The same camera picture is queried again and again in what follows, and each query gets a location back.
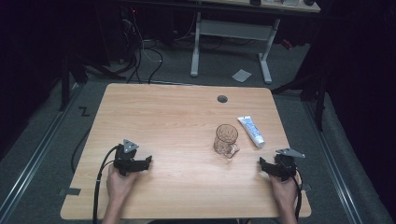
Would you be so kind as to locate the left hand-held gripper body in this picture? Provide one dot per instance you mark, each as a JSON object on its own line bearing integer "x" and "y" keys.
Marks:
{"x": 125, "y": 155}

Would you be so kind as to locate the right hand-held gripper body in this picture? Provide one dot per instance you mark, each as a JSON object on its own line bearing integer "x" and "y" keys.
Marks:
{"x": 286, "y": 163}

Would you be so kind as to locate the white toothpaste tube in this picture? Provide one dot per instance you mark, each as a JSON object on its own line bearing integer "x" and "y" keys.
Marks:
{"x": 252, "y": 130}

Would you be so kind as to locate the clear glass mug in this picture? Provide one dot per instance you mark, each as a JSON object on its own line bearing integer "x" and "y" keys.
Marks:
{"x": 225, "y": 140}

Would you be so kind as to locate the person's right hand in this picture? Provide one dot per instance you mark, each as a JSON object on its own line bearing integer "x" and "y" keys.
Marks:
{"x": 284, "y": 189}

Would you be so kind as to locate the person's left hand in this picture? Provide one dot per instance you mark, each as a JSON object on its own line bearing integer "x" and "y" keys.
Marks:
{"x": 120, "y": 185}

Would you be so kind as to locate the black tape mark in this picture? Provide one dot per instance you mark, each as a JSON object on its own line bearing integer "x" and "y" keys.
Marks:
{"x": 84, "y": 111}

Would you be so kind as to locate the grey tape strip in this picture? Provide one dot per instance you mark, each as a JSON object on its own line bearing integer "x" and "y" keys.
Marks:
{"x": 71, "y": 191}

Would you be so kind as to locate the black metal stand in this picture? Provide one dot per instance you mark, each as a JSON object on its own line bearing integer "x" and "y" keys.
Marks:
{"x": 65, "y": 84}
{"x": 319, "y": 93}

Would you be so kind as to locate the grey paper sheet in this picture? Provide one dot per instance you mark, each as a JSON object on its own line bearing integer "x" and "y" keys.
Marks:
{"x": 241, "y": 75}

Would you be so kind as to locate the metal floor rail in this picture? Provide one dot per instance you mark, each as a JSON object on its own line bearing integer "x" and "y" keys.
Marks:
{"x": 34, "y": 155}
{"x": 333, "y": 168}

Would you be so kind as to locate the white metal frame desk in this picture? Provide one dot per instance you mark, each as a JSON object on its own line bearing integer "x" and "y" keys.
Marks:
{"x": 233, "y": 29}

